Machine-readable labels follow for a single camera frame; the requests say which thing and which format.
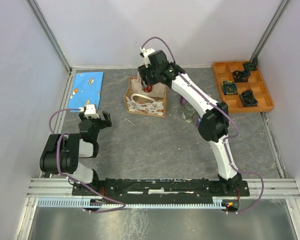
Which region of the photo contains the orange wooden divider tray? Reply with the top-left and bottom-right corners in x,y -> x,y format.
212,61 -> 275,113

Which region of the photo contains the clear glass beverage bottle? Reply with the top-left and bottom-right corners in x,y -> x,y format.
182,103 -> 197,123

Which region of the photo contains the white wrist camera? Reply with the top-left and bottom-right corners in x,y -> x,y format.
79,104 -> 100,119
140,47 -> 155,68

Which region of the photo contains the purple soda can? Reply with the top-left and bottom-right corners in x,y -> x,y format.
196,116 -> 202,129
179,96 -> 188,106

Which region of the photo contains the purple soda can back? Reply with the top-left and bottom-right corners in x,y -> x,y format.
179,96 -> 188,106

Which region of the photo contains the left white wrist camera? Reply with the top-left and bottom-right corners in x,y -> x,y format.
79,104 -> 100,119

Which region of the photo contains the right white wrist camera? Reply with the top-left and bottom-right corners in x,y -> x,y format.
140,47 -> 155,68

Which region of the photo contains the red soda can back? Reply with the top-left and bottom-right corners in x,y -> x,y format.
142,85 -> 154,93

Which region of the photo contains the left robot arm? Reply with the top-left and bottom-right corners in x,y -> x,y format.
39,111 -> 112,195

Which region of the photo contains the black rolled sock lower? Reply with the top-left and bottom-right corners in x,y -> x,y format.
240,89 -> 258,107

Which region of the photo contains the black rolled sock upper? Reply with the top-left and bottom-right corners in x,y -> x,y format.
232,70 -> 251,83

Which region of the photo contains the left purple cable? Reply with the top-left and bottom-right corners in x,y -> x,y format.
48,108 -> 127,214

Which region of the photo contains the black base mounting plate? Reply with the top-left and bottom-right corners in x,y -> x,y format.
71,177 -> 251,205

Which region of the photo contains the blue patterned cloth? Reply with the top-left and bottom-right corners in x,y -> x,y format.
67,71 -> 104,109

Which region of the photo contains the blue slotted cable duct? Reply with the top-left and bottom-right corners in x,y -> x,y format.
37,197 -> 226,210

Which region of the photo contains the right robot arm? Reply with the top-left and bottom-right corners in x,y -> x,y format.
138,48 -> 242,196

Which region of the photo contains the black rolled sock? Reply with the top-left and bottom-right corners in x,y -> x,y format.
240,89 -> 258,107
232,70 -> 251,83

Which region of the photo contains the blue green rolled sock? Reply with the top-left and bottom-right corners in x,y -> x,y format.
221,80 -> 238,96

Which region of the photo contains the dark rolled sock corner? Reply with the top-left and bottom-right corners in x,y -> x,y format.
242,56 -> 258,72

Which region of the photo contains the patterned canvas tote bag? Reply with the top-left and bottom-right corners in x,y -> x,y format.
123,75 -> 168,118

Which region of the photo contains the aluminium front frame rail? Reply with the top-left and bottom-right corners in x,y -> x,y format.
26,178 -> 300,200

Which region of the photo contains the purple soda can front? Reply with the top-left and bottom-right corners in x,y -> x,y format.
196,116 -> 202,129

